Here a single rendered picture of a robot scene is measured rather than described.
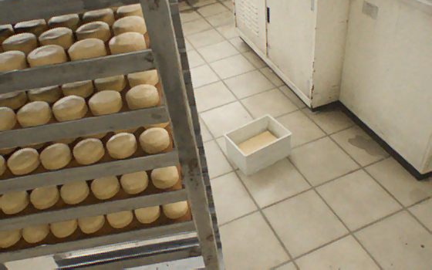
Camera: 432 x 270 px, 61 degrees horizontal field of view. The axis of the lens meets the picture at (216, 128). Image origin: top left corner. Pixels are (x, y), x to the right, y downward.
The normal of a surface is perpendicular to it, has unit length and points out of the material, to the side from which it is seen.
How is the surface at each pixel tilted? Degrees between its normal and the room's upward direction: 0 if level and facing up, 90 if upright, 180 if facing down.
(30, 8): 90
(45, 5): 90
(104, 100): 0
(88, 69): 90
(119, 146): 0
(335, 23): 90
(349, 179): 0
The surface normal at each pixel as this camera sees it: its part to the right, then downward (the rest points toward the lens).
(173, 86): 0.12, 0.61
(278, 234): -0.11, -0.77
